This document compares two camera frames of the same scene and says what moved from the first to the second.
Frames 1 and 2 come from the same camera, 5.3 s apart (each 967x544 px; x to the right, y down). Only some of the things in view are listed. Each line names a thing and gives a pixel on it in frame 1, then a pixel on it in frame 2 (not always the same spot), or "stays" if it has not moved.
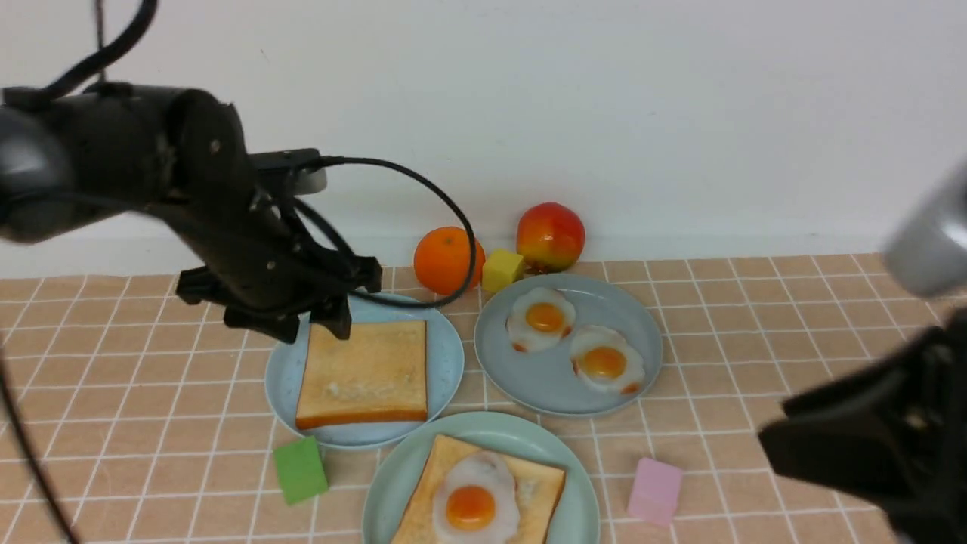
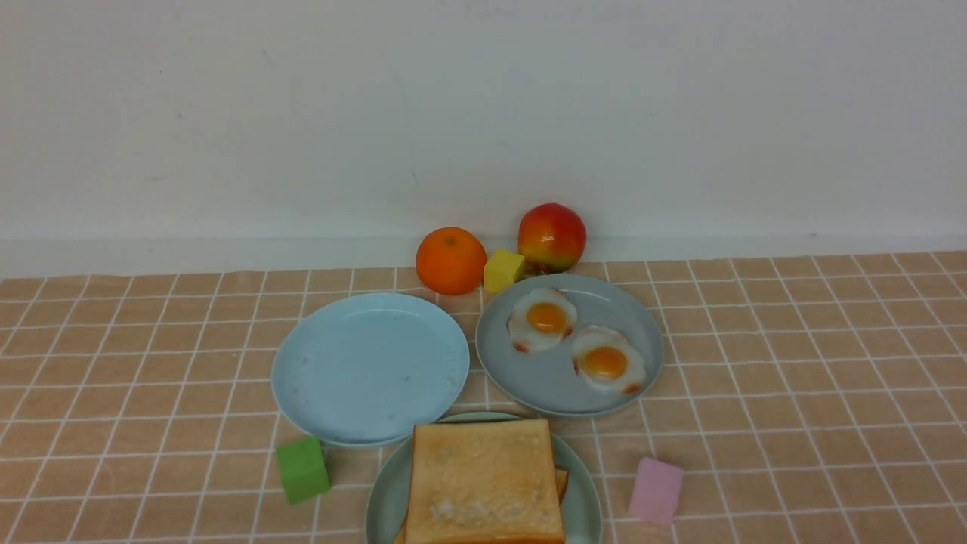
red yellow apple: (550, 238) stays
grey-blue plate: (543, 380) stays
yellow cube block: (501, 268) stays
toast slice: (378, 374) → (561, 480)
